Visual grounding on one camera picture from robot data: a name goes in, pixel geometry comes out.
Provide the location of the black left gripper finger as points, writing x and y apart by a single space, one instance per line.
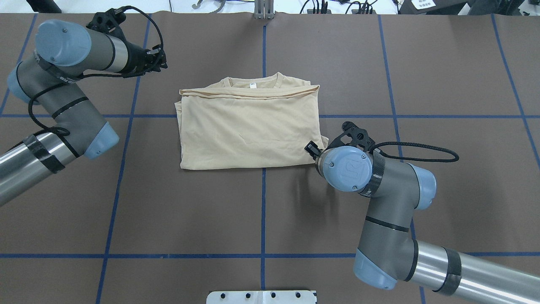
158 59

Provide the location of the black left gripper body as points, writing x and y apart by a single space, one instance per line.
136 56

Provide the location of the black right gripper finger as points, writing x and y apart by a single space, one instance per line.
313 150

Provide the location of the cream long-sleeve printed shirt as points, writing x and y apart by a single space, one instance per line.
249 123

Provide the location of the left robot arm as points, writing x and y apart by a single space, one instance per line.
69 124

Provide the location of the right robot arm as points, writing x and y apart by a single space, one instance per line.
387 253

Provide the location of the reacher grabber stick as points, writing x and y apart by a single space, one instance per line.
209 6

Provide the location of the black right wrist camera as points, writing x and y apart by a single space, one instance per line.
353 136

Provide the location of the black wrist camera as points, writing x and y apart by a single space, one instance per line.
353 136
109 23

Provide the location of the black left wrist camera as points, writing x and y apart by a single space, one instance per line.
109 23

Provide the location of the aluminium frame post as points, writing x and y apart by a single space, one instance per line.
264 9

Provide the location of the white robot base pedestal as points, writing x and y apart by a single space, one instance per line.
263 297

